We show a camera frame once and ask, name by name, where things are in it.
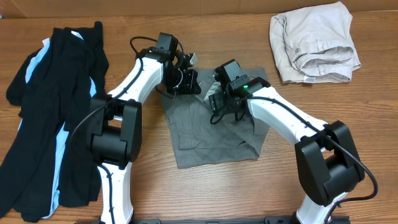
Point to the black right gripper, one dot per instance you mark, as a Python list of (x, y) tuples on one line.
[(217, 102)]

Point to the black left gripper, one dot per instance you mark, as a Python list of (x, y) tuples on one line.
[(190, 82)]

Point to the grey shorts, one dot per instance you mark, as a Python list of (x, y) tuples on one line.
[(197, 142)]

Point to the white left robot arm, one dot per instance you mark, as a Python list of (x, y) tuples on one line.
[(115, 124)]

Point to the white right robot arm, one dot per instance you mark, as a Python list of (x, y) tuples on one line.
[(327, 159)]

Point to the beige folded shorts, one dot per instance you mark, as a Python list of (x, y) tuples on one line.
[(314, 44)]

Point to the black garment with blue stripes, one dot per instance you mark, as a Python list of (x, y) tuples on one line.
[(48, 165)]

